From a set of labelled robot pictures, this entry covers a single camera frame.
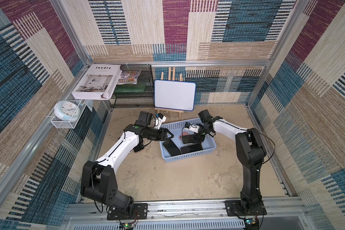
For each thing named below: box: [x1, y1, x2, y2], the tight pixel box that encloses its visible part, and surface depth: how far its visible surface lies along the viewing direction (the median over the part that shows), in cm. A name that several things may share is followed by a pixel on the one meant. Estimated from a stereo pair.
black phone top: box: [133, 142, 145, 153], surface depth 61 cm
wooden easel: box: [154, 67, 184, 120], surface depth 101 cm
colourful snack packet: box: [117, 69, 142, 85], surface depth 86 cm
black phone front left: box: [162, 138, 182, 157], surface depth 97 cm
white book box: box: [71, 63, 123, 101], surface depth 76 cm
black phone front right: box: [180, 143, 204, 155], surface depth 98 cm
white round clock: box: [53, 100, 81, 123], surface depth 67 cm
